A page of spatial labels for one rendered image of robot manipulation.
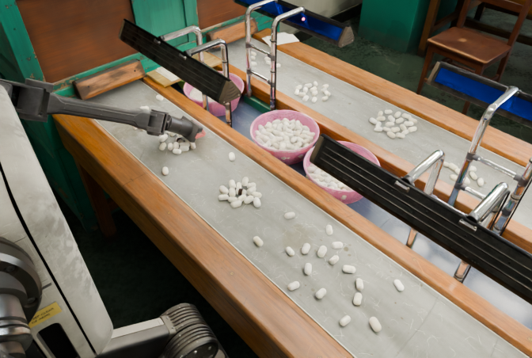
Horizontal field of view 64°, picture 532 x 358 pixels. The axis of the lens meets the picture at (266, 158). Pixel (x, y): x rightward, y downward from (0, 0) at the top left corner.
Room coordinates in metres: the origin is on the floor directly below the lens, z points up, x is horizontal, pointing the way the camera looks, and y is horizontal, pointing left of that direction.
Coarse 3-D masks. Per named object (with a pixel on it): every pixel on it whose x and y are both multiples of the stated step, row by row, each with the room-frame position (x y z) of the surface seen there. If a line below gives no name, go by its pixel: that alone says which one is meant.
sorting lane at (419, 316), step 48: (144, 96) 1.60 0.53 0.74; (144, 144) 1.26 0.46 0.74; (192, 192) 1.00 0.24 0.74; (288, 192) 1.01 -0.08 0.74; (240, 240) 0.81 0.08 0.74; (288, 240) 0.81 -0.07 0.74; (336, 240) 0.81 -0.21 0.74; (336, 288) 0.64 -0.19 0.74; (384, 288) 0.65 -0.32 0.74; (432, 288) 0.64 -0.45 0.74; (336, 336) 0.51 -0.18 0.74; (384, 336) 0.51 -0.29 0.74; (432, 336) 0.51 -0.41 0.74; (480, 336) 0.51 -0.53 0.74
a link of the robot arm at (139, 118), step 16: (32, 80) 1.01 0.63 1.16; (48, 96) 1.01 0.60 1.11; (48, 112) 0.98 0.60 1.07; (64, 112) 1.01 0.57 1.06; (80, 112) 1.03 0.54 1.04; (96, 112) 1.05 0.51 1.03; (112, 112) 1.08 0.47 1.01; (128, 112) 1.11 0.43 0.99; (144, 112) 1.14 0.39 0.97; (144, 128) 1.12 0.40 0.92; (160, 128) 1.15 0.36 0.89
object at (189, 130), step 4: (184, 116) 1.30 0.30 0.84; (184, 120) 1.25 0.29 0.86; (188, 120) 1.28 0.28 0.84; (184, 124) 1.23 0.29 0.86; (188, 124) 1.24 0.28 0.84; (192, 124) 1.26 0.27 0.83; (196, 124) 1.25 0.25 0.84; (180, 128) 1.21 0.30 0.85; (184, 128) 1.22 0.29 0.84; (188, 128) 1.23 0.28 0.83; (192, 128) 1.25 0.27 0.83; (196, 128) 1.24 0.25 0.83; (200, 128) 1.24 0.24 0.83; (180, 132) 1.21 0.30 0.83; (184, 132) 1.22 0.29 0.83; (188, 132) 1.23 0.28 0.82; (192, 132) 1.24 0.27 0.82; (196, 132) 1.23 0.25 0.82; (184, 136) 1.24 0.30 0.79; (188, 136) 1.23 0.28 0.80; (192, 136) 1.22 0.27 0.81; (188, 140) 1.22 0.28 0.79; (192, 140) 1.21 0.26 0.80
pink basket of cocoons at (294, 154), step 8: (272, 112) 1.44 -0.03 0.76; (280, 112) 1.44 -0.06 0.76; (288, 112) 1.44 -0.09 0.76; (296, 112) 1.44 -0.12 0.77; (256, 120) 1.38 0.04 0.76; (264, 120) 1.41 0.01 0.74; (272, 120) 1.43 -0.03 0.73; (304, 120) 1.41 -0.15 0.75; (312, 120) 1.38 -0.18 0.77; (256, 128) 1.37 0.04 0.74; (312, 128) 1.36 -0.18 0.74; (256, 144) 1.26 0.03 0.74; (312, 144) 1.23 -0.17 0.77; (272, 152) 1.20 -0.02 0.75; (280, 152) 1.19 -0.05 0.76; (288, 152) 1.19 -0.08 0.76; (296, 152) 1.20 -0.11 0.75; (304, 152) 1.22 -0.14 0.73; (280, 160) 1.21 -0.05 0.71; (288, 160) 1.21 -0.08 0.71; (296, 160) 1.22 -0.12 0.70
